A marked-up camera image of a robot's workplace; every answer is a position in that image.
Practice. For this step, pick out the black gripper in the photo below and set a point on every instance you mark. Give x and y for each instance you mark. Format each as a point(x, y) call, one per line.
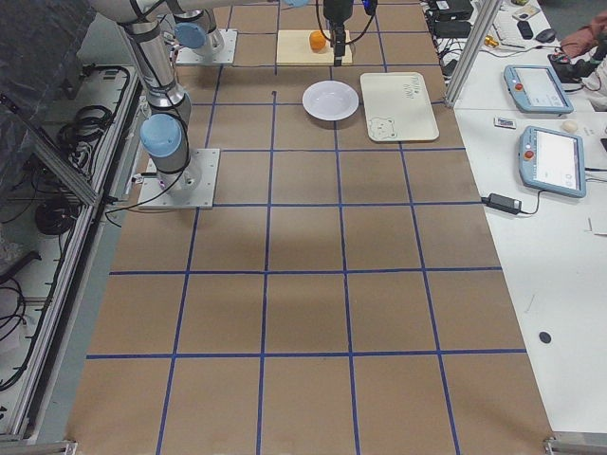
point(336, 10)

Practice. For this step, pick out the orange fruit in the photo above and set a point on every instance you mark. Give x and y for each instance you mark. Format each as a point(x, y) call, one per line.
point(316, 40)

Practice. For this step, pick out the white round plate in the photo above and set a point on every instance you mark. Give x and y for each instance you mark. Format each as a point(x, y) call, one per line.
point(330, 100)

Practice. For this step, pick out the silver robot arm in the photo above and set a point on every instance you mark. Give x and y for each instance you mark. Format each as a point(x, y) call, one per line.
point(205, 20)
point(164, 134)

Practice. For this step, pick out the cream bear tray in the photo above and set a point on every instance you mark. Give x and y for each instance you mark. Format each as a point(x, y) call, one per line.
point(397, 107)

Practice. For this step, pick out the bamboo cutting board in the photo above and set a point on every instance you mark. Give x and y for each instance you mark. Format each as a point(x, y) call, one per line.
point(294, 49)

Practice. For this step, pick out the far blue teach pendant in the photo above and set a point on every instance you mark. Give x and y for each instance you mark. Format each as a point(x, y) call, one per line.
point(536, 89)

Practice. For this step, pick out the blue teach pendant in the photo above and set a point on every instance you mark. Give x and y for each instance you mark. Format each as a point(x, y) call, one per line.
point(552, 161)
point(536, 89)

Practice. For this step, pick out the black power adapter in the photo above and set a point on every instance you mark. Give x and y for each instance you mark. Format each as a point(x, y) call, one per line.
point(502, 203)

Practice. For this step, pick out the near blue teach pendant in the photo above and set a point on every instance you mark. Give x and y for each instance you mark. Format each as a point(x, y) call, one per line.
point(552, 161)

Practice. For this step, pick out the aluminium frame post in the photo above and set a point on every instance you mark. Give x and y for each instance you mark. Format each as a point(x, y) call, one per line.
point(486, 14)

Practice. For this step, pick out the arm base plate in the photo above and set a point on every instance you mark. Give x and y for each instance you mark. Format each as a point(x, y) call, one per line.
point(199, 48)
point(190, 189)

